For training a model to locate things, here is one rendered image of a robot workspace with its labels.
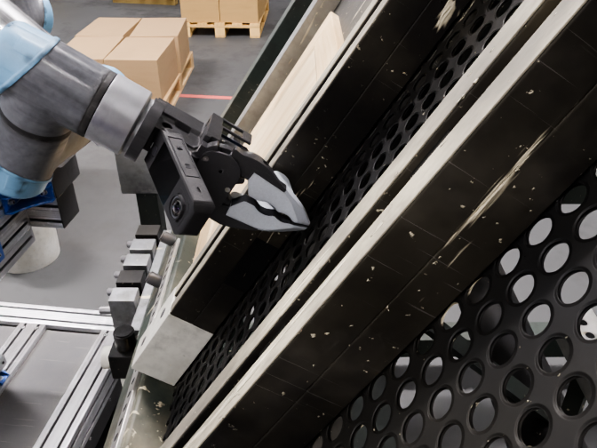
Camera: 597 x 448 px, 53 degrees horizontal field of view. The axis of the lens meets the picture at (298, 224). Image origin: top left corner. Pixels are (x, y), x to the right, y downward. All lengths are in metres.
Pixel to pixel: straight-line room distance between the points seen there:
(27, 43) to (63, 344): 1.55
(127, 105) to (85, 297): 2.03
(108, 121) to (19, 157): 0.12
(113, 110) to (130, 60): 3.43
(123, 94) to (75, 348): 1.51
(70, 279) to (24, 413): 0.92
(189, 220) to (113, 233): 2.41
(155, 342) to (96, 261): 1.93
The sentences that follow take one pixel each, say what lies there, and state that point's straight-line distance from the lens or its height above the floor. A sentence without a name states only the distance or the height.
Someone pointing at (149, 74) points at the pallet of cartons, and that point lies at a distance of 4.06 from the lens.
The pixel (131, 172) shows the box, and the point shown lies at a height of 0.82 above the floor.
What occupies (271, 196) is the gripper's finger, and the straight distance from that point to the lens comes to 0.66.
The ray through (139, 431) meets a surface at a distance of 0.89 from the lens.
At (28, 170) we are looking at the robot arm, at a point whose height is 1.28.
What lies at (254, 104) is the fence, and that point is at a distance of 1.36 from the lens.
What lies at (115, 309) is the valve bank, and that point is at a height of 0.74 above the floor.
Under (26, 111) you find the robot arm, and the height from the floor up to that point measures 1.35.
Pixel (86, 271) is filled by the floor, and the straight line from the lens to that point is 2.76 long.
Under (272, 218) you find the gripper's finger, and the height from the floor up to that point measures 1.22.
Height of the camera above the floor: 1.58
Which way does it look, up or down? 33 degrees down
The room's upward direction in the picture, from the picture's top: straight up
